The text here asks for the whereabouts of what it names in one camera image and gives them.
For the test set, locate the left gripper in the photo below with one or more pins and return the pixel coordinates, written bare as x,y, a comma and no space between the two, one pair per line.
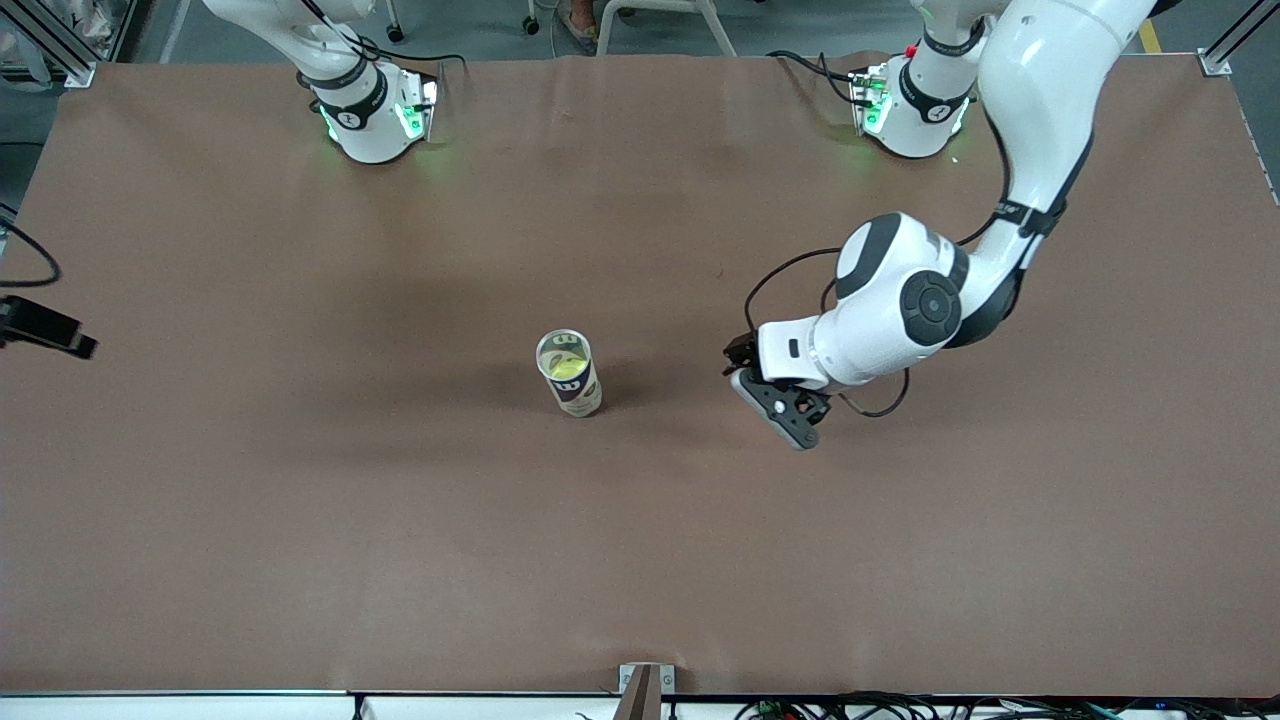
741,353

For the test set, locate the clear printed tennis ball can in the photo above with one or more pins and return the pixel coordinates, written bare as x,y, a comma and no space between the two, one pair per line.
578,395

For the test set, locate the yellow tennis ball black logo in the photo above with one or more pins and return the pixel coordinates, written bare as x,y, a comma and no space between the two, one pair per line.
567,367

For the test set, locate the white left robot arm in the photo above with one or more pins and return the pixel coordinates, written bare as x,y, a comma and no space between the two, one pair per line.
1040,100

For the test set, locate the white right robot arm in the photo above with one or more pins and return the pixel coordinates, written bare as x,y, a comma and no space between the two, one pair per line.
365,120

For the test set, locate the metal base box green light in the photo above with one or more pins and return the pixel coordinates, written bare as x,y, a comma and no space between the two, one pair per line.
420,110
868,100

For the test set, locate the brown wooden beam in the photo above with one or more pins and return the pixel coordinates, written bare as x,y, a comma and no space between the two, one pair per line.
640,700

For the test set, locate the brown table cover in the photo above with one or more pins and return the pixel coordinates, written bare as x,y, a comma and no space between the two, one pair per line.
400,520

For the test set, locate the aluminium frame post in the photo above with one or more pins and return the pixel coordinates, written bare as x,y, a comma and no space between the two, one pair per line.
1215,62
70,68

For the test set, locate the grey metal bracket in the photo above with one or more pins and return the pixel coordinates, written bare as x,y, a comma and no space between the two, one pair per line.
668,680

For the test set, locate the white stool frame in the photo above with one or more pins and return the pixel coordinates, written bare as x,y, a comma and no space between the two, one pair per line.
655,6

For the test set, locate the white table edge rail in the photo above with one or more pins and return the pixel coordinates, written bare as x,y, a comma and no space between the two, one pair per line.
200,708

